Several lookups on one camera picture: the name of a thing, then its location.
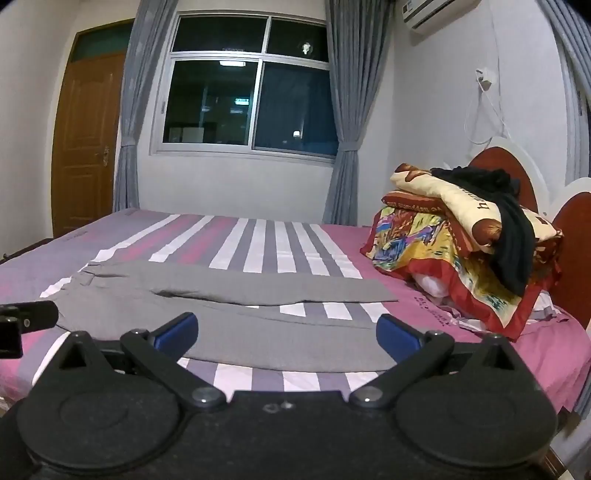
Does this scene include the white pillow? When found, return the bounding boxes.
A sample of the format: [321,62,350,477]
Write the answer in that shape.
[412,273,449,299]

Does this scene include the grey pants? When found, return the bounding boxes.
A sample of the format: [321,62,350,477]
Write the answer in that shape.
[51,261,394,373]

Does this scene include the white charger with cable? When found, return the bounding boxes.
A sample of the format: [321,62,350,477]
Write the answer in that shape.
[463,67,512,146]

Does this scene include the left grey curtain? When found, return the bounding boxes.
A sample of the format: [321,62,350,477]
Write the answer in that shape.
[113,0,177,211]

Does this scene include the black garment on pile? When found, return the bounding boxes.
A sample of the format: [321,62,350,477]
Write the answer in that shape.
[431,166,536,296]

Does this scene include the brown wooden door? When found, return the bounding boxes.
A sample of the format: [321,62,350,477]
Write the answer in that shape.
[51,19,133,238]

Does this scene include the grey curtain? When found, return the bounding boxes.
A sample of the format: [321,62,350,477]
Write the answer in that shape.
[322,1,394,226]
[113,0,177,211]
[538,0,590,185]

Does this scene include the white air conditioner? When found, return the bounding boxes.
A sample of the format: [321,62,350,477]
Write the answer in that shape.
[401,0,478,35]

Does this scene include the colourful folded quilt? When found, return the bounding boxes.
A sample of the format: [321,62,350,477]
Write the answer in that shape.
[361,206,563,340]

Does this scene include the far right grey curtain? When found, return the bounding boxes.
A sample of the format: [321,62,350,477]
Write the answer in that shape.
[538,0,590,185]

